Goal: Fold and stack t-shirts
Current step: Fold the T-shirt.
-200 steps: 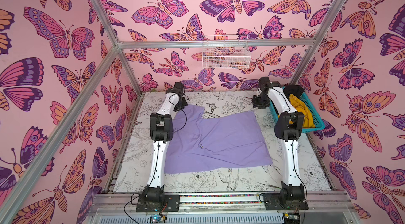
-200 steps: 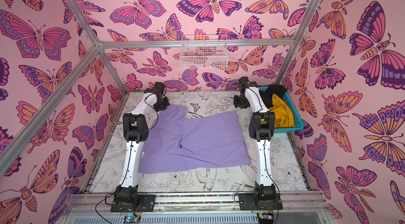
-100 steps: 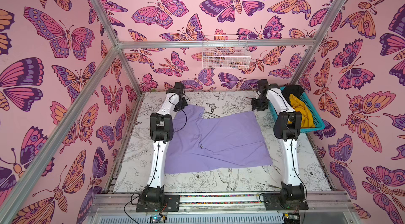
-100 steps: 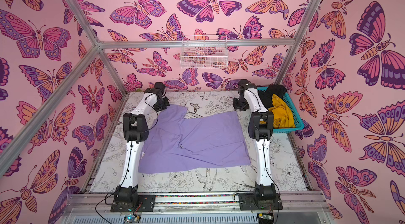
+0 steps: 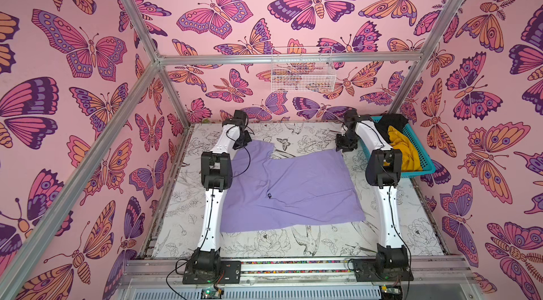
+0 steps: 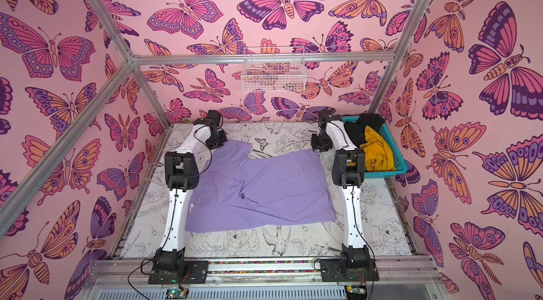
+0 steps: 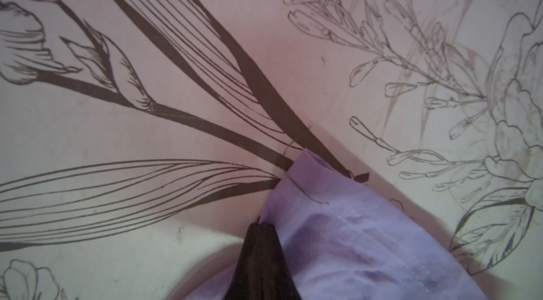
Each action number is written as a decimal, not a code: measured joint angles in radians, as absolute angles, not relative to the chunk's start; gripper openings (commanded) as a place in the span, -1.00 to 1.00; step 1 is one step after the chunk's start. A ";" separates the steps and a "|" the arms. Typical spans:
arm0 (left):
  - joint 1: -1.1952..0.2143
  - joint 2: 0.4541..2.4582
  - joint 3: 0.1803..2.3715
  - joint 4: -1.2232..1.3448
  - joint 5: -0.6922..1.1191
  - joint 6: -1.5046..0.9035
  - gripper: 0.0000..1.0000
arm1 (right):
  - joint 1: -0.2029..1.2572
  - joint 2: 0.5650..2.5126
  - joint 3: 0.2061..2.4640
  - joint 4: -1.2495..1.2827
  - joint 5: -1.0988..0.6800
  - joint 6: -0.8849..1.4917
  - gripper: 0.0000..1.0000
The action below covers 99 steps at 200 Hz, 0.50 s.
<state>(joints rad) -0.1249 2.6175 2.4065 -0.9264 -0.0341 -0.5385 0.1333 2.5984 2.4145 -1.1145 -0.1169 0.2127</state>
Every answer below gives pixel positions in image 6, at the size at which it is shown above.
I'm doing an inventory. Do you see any white wire wall basket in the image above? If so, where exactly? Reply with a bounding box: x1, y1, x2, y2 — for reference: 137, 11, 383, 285
239, 46, 307, 94

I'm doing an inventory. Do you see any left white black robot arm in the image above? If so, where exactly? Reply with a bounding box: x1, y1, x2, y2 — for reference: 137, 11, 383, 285
151, 110, 227, 278

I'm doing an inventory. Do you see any teal plastic laundry basket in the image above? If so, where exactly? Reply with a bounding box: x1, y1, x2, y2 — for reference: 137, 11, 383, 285
343, 116, 407, 178

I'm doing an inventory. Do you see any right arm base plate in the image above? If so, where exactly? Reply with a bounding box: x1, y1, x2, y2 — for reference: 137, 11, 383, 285
315, 259, 380, 282

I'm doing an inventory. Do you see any aluminium frame horizontal bar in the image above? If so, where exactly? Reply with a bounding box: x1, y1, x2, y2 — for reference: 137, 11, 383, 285
132, 52, 395, 66

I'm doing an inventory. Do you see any lavender purple t-shirt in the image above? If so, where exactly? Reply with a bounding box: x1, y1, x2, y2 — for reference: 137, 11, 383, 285
185, 140, 336, 233

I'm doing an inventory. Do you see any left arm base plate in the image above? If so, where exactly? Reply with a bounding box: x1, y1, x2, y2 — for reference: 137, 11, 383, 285
148, 260, 209, 285

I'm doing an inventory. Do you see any mustard yellow t-shirt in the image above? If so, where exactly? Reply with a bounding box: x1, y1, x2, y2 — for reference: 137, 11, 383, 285
359, 126, 396, 173

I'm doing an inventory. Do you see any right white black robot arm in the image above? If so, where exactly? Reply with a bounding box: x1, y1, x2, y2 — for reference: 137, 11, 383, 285
311, 110, 370, 273

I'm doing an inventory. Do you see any black t-shirt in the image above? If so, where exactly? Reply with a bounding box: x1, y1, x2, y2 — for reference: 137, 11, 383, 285
344, 113, 385, 147

